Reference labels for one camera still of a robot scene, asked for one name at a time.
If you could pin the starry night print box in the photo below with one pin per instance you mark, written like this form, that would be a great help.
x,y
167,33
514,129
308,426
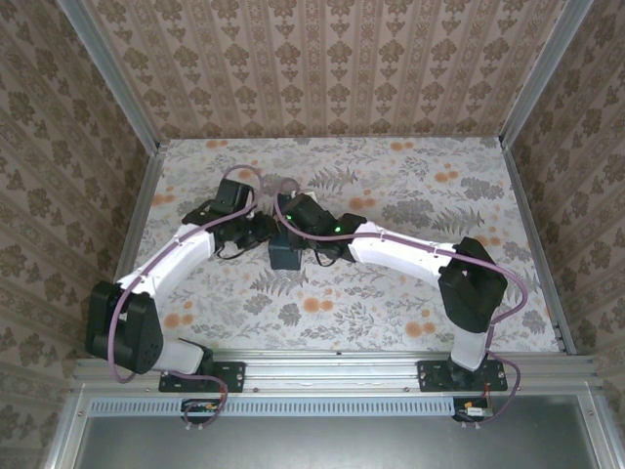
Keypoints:
x,y
285,254

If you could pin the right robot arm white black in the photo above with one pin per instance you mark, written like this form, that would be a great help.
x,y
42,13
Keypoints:
x,y
400,249

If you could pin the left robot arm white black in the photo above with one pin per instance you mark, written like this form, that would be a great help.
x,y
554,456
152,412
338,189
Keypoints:
x,y
166,259

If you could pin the small circuit board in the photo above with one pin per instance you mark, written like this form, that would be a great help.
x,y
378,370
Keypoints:
x,y
473,410
200,408

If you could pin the grey sheet metal panel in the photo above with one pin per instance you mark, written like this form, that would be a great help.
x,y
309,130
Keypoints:
x,y
332,444

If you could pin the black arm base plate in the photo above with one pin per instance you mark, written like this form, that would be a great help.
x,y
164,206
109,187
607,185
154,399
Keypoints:
x,y
432,376
229,376

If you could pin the aluminium mounting rail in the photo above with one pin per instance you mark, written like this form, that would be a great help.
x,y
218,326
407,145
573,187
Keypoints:
x,y
332,371

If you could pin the aluminium corner post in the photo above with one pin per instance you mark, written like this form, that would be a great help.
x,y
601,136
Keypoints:
x,y
110,73
544,73

